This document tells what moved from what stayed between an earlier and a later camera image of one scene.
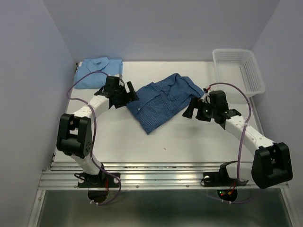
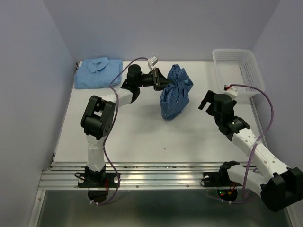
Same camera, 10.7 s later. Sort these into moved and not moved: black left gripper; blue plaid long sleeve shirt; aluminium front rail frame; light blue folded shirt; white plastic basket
Moved: blue plaid long sleeve shirt; black left gripper
Not moved: white plastic basket; light blue folded shirt; aluminium front rail frame
